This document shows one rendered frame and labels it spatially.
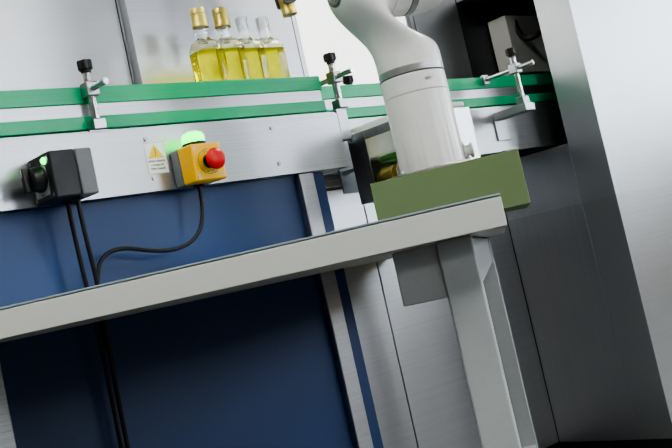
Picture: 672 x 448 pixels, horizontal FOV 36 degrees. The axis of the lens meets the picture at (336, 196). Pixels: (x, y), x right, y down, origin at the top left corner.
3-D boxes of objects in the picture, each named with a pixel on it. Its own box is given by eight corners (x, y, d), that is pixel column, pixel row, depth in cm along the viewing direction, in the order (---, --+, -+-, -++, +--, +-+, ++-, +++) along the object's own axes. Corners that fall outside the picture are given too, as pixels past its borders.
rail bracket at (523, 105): (504, 141, 281) (484, 60, 282) (554, 125, 268) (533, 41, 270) (492, 142, 277) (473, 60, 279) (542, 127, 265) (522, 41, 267)
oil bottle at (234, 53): (248, 134, 233) (228, 42, 235) (263, 128, 229) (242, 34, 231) (228, 136, 229) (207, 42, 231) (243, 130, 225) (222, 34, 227)
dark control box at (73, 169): (78, 204, 182) (69, 157, 183) (100, 195, 176) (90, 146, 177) (35, 210, 177) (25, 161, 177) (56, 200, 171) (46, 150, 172)
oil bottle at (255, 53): (267, 133, 237) (247, 42, 239) (283, 127, 233) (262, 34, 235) (248, 135, 234) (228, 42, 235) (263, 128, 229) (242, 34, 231)
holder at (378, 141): (397, 200, 247) (383, 137, 248) (485, 175, 227) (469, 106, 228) (345, 209, 236) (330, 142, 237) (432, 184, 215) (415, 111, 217)
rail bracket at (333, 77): (314, 120, 238) (303, 67, 239) (364, 100, 225) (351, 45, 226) (305, 121, 236) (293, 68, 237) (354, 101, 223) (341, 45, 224)
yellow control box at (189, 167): (207, 187, 201) (199, 149, 201) (230, 179, 195) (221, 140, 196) (177, 191, 196) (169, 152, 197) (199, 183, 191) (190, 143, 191)
